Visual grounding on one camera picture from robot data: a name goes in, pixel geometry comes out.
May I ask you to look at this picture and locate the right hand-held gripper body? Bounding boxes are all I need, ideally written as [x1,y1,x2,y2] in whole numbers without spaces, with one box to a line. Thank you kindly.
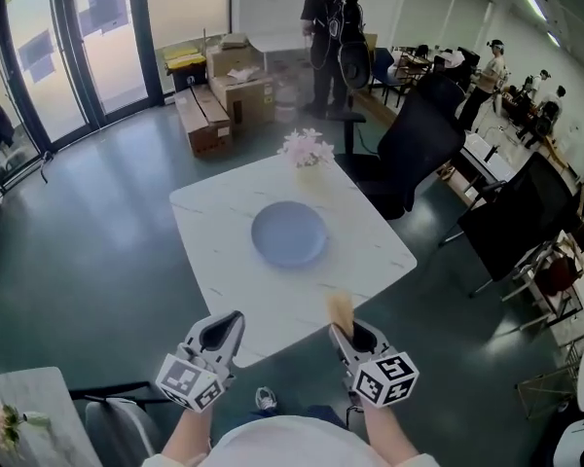
[340,350,420,411]

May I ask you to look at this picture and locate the black mesh office chair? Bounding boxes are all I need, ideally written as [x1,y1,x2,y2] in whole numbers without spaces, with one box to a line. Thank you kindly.
[333,72,468,222]
[456,152,581,302]

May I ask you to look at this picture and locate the small brown cardboard box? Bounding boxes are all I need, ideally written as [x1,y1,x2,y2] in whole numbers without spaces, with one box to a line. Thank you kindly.
[204,44,267,80]

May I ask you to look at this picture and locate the pale yellow vase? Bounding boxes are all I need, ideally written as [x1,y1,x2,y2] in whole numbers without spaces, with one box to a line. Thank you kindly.
[296,162,329,190]

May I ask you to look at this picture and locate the grey padded chair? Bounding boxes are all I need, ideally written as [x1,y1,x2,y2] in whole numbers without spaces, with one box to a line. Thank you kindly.
[69,380,164,467]

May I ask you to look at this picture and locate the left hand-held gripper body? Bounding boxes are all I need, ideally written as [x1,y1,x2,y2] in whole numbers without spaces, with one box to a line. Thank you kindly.
[155,341,236,413]

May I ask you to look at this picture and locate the blue plate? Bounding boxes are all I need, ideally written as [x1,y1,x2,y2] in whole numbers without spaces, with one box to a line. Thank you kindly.
[250,200,332,269]

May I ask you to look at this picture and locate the pink flower bunch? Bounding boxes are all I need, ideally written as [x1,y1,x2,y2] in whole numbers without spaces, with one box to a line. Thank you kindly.
[276,127,335,169]

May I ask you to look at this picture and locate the large brown cardboard box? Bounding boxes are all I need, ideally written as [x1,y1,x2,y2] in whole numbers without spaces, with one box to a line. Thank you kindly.
[208,72,276,126]

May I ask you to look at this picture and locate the pink flowers with green leaves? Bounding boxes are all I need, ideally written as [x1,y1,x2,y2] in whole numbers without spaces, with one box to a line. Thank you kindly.
[0,400,53,454]

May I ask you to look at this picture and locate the wooden chair with red seat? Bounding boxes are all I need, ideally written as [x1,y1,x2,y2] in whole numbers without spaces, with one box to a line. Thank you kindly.
[501,231,584,331]

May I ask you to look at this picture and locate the white folding table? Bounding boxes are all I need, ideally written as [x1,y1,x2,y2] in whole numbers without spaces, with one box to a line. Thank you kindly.
[251,33,318,73]

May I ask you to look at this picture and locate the person's grey shoe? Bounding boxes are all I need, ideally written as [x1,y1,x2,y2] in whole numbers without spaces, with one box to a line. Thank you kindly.
[254,385,278,412]

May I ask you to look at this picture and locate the white storage box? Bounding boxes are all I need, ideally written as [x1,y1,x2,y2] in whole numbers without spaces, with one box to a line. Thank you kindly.
[460,132,516,185]

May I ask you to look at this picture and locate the person's white shirt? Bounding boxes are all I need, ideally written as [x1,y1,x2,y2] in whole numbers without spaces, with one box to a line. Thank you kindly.
[140,414,440,467]

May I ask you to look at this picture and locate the person's blue trouser leg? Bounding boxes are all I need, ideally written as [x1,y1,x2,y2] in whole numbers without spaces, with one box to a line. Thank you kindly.
[305,404,352,428]

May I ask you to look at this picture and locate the person's left forearm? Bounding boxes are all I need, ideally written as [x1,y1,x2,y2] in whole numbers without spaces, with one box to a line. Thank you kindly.
[161,406,213,462]

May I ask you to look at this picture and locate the white plastic bucket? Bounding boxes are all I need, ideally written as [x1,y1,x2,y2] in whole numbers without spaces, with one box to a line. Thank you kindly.
[273,82,301,125]

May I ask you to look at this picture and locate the long brown cardboard box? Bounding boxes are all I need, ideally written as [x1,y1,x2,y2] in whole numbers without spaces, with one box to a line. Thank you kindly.
[174,85,236,160]

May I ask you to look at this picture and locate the person's right forearm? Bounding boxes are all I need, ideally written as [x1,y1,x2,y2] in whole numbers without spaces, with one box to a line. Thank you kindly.
[363,402,420,457]

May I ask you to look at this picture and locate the black bin with yellow lid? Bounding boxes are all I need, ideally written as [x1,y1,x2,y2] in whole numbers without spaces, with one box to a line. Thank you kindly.
[164,50,208,92]

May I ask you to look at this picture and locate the blue chair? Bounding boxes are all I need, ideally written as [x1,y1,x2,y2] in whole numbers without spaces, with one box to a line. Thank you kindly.
[368,46,411,100]

